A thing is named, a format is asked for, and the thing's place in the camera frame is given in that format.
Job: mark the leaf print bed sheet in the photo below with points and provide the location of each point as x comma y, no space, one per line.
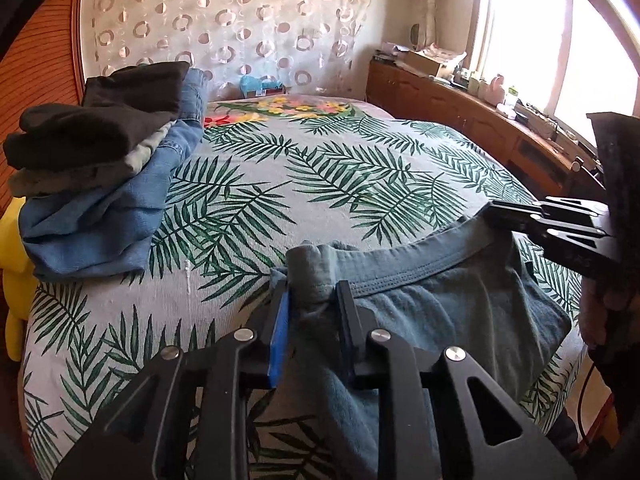
280,180

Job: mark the grey-blue t-shirt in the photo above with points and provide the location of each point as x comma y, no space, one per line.
450,305

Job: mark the pink container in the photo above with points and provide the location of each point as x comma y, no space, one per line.
496,89

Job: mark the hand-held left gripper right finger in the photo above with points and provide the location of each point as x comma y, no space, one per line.
348,330

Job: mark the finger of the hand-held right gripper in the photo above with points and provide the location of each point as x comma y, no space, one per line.
520,211
570,246

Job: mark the stack of papers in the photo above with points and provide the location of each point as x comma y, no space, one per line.
390,52

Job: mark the beige window curtain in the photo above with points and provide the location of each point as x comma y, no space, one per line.
425,5

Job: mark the wooden louvered wardrobe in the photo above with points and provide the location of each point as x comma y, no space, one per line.
35,60

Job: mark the teal plastic bag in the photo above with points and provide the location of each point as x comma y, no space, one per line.
262,86

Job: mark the person's right hand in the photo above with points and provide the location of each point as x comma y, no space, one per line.
597,310

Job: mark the yellow plush toy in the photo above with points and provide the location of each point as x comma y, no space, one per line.
17,270

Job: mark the circle pattern wall cloth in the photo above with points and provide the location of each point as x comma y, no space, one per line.
240,20

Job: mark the black folded pants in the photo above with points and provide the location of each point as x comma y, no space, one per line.
135,85
75,132

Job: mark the grey folded pants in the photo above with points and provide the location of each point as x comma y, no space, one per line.
75,177

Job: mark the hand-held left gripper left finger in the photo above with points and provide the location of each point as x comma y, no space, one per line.
279,345

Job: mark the wooden cabinet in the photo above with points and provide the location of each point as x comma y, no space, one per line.
450,105

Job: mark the window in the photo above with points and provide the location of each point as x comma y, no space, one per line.
540,35

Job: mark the grey box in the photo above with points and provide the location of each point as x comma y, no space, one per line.
536,121

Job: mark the blue folded jeans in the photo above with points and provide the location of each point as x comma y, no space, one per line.
100,230

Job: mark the cardboard box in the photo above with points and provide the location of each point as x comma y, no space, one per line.
432,62

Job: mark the white round knob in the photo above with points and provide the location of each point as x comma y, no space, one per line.
577,164

